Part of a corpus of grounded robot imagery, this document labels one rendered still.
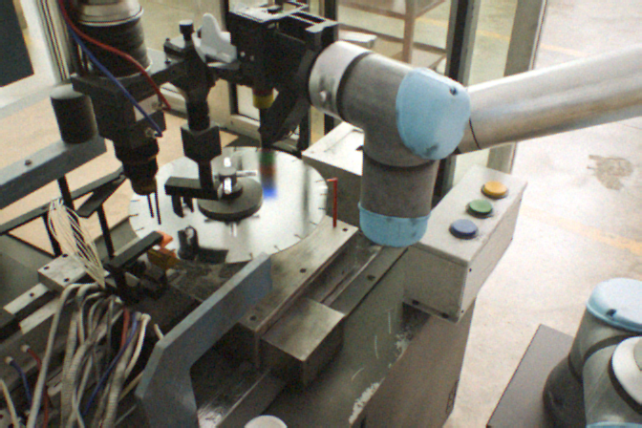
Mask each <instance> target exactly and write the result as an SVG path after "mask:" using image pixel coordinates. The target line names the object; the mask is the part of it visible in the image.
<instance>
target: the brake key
mask: <svg viewBox="0 0 642 428"><path fill-rule="evenodd" d="M476 228H477V227H476V225H475V223H473V222H472V221H470V220H467V219H458V220H455V221H454V222H453V226H452V229H453V231H454V232H455V233H457V234H459V235H461V236H471V235H473V234H475V233H476Z"/></svg>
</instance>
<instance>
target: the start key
mask: <svg viewBox="0 0 642 428"><path fill-rule="evenodd" d="M468 209H469V210H470V211H471V212H472V213H474V214H477V215H488V214H490V213H491V210H492V205H491V204H490V203H489V202H487V201H485V200H473V201H471V202H470V204H469V207H468Z"/></svg>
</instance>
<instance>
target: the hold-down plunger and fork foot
mask: <svg viewBox="0 0 642 428"><path fill-rule="evenodd" d="M198 170H199V178H200V179H199V180H198V179H188V178H178V177H169V178H168V180H167V181H166V183H165V184H164V185H163V187H164V192H165V196H170V197H171V203H172V207H173V213H174V214H176V215H177V216H178V217H180V218H181V219H182V218H183V212H182V203H185V204H186V205H187V206H188V207H189V210H190V212H191V213H193V212H194V208H193V202H192V199H200V200H209V201H217V202H218V201H219V200H220V198H221V197H222V195H223V193H224V187H223V182H216V181H214V172H213V164H212V161H211V162H208V163H204V164H198ZM181 197H182V201H181Z"/></svg>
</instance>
